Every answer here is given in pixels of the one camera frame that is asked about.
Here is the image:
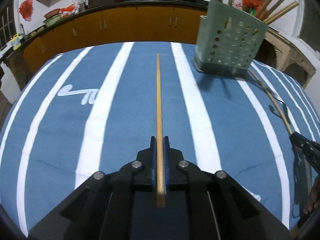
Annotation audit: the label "orange lower kitchen cabinets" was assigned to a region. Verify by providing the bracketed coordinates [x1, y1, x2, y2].
[23, 5, 207, 74]

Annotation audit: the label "person right hand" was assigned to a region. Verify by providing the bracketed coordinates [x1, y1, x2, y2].
[303, 184, 319, 214]

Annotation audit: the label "blue striped tablecloth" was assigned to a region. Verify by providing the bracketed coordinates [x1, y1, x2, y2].
[1, 42, 319, 232]

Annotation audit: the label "old cream side table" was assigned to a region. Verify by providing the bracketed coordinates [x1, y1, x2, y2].
[255, 29, 316, 88]

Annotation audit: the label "green perforated utensil holder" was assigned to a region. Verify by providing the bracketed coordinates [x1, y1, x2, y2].
[193, 0, 268, 78]

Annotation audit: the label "red bag on counter corner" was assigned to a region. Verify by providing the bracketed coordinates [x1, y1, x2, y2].
[242, 0, 263, 8]

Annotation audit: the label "yellow detergent bottle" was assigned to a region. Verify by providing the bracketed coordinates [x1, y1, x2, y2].
[11, 34, 23, 50]

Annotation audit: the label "green enamel basin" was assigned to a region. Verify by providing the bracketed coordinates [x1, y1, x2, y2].
[44, 15, 62, 28]

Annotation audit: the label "left barred window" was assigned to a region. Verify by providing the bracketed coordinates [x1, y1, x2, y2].
[0, 0, 16, 50]

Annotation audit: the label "red basin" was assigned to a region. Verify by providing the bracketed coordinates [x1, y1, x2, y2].
[44, 8, 60, 19]

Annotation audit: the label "red bag near basins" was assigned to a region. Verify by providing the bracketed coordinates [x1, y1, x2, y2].
[60, 4, 75, 18]

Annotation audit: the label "clear plastic bag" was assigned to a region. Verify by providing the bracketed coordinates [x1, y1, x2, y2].
[73, 0, 87, 9]

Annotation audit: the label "red plastic bag on wall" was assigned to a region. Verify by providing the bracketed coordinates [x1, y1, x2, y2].
[19, 0, 33, 22]

